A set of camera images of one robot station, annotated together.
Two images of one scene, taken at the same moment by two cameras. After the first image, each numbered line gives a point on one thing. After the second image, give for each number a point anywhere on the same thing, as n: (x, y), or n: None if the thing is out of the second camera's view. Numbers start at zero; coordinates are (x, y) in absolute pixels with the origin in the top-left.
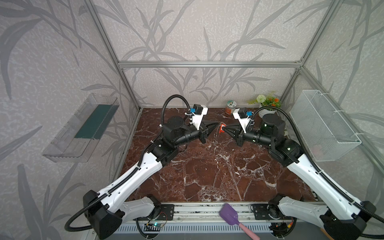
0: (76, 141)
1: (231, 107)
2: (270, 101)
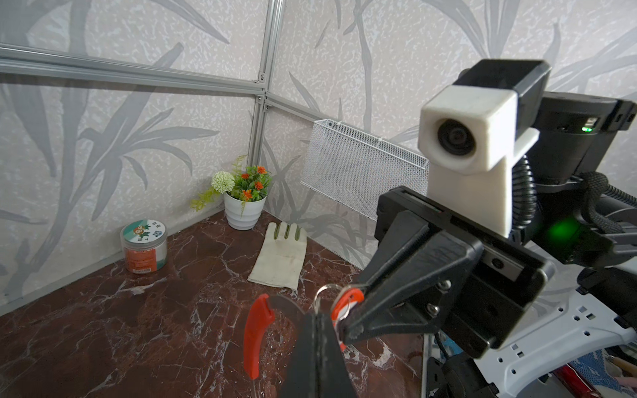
0: None
1: (144, 242)
2: (243, 191)
